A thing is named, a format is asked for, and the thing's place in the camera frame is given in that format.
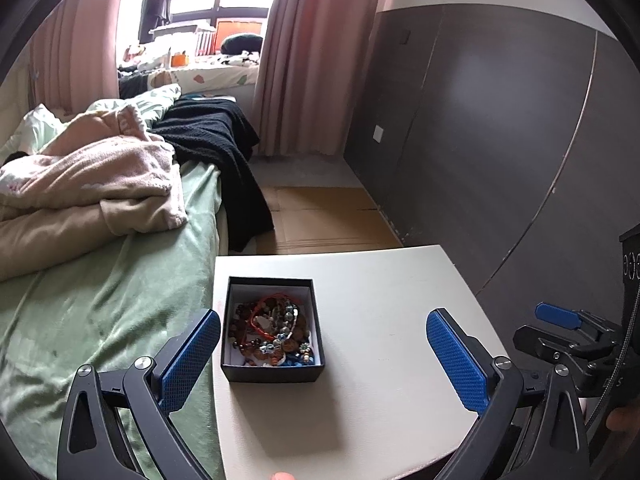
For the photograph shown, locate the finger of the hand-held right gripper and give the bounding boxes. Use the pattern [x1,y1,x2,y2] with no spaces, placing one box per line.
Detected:
[514,325,621,386]
[535,302,624,341]

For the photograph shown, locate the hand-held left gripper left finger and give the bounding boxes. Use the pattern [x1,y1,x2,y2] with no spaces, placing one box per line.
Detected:
[56,308,222,480]

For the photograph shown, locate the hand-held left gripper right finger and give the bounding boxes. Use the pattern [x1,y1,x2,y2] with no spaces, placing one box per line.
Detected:
[426,308,593,480]

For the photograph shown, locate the black jewelry box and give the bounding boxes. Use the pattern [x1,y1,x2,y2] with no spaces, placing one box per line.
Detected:
[220,276,326,384]

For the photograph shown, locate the heap of bead bracelets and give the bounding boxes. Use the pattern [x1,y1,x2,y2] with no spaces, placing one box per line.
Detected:
[229,294,317,367]

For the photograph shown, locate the person's right hand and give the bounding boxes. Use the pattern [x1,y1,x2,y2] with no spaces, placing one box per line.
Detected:
[606,406,640,433]

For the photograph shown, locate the green bed sheet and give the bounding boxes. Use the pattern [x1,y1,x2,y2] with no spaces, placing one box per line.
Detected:
[0,160,226,480]

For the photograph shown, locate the flattened cardboard sheet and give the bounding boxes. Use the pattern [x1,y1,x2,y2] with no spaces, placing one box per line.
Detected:
[252,186,404,254]

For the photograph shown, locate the pink fleece blanket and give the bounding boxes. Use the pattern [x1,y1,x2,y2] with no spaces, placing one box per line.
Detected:
[0,107,189,281]

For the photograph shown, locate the black knit garment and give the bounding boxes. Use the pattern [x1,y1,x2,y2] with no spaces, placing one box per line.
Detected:
[150,97,275,253]

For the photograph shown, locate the green patterned quilt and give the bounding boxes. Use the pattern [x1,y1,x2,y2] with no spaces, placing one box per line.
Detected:
[10,85,182,151]

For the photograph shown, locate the patterned window seat cushion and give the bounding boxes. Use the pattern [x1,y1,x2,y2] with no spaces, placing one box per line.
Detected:
[150,61,261,89]

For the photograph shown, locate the black round cushion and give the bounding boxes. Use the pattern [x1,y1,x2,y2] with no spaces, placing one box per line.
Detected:
[221,34,264,55]

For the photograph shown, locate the pink curtain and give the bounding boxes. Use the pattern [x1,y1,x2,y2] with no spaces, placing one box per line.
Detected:
[27,0,131,111]
[252,0,401,157]

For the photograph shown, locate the orange board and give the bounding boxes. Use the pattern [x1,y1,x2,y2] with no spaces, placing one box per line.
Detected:
[216,20,266,53]

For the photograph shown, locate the hanging black clothes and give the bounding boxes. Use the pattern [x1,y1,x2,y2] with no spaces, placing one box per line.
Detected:
[139,0,185,44]

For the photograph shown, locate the black braided cable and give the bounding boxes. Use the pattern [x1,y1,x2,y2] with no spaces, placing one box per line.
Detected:
[587,295,640,427]

